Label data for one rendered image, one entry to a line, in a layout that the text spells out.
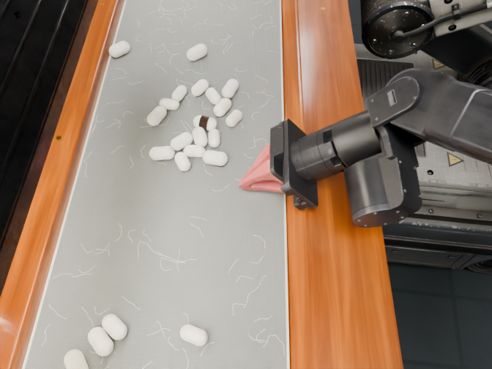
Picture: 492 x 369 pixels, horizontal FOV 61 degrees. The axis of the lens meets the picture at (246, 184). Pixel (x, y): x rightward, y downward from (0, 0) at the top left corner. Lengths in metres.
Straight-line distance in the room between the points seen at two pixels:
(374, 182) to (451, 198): 0.63
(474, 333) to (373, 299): 0.93
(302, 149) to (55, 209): 0.33
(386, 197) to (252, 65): 0.39
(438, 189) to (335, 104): 0.44
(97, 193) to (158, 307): 0.19
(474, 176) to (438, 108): 0.63
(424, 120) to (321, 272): 0.21
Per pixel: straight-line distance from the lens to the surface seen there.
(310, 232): 0.54
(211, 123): 0.64
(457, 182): 1.02
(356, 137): 0.47
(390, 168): 0.45
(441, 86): 0.43
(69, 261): 0.59
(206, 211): 0.58
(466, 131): 0.41
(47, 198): 0.61
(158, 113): 0.66
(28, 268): 0.58
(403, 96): 0.44
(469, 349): 1.41
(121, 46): 0.78
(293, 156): 0.50
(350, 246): 0.54
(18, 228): 0.25
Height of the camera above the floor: 1.25
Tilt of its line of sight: 59 degrees down
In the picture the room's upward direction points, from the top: straight up
